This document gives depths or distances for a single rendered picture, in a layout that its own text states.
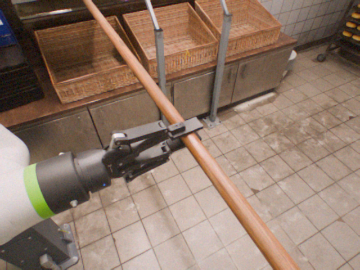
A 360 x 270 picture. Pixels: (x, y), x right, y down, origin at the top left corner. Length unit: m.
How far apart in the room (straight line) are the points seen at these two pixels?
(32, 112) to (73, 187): 1.30
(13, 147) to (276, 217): 1.58
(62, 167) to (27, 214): 0.08
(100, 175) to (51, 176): 0.07
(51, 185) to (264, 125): 2.05
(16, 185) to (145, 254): 1.26
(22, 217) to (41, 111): 1.27
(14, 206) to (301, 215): 1.70
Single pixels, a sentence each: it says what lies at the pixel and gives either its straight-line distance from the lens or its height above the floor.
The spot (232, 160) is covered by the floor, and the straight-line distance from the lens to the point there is 1.95.
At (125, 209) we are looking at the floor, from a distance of 1.74.
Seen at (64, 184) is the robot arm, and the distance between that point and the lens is 0.41.
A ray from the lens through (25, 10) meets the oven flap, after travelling 1.91.
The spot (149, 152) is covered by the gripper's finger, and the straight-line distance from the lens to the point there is 0.47.
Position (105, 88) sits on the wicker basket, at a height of 0.61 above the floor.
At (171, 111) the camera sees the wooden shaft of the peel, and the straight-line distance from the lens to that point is 0.51.
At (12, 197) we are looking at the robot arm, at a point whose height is 1.24.
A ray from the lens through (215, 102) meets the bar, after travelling 2.03.
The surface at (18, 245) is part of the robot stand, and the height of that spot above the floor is 0.42.
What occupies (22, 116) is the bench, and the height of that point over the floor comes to 0.58.
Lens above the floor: 1.55
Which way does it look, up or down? 48 degrees down
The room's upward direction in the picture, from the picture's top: straight up
